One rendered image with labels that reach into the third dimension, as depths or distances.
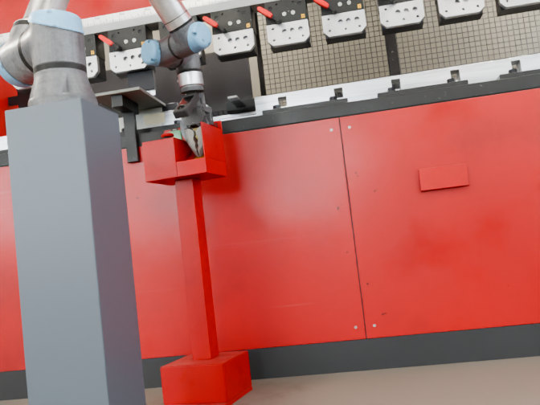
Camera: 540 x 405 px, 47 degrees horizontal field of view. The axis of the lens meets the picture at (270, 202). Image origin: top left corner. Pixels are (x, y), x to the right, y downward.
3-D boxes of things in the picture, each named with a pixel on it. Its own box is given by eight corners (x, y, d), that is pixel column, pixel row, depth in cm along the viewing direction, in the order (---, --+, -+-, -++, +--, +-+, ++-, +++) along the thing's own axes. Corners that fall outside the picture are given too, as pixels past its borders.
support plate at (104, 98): (88, 97, 209) (87, 94, 209) (120, 113, 235) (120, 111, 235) (139, 89, 206) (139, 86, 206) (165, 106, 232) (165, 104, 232)
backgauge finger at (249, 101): (217, 103, 234) (215, 90, 235) (232, 116, 260) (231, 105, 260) (248, 98, 232) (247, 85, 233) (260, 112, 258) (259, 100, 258)
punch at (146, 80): (129, 98, 235) (127, 73, 236) (131, 99, 237) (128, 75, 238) (154, 94, 234) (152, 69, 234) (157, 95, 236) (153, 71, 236)
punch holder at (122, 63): (110, 73, 233) (106, 30, 235) (120, 79, 242) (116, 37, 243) (149, 67, 231) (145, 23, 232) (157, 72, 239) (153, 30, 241)
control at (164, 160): (145, 182, 187) (139, 123, 188) (169, 186, 202) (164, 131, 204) (206, 172, 181) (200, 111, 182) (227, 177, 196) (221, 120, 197)
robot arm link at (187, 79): (195, 69, 186) (171, 75, 189) (198, 84, 186) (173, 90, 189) (206, 73, 194) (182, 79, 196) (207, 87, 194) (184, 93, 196)
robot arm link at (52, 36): (49, 57, 134) (44, -4, 135) (18, 75, 142) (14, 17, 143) (98, 66, 143) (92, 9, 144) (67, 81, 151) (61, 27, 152)
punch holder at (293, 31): (268, 47, 224) (263, 2, 225) (272, 54, 232) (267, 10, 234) (309, 39, 222) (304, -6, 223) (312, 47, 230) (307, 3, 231)
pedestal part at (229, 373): (155, 414, 174) (150, 370, 175) (193, 392, 198) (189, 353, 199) (221, 411, 168) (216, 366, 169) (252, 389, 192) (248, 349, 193)
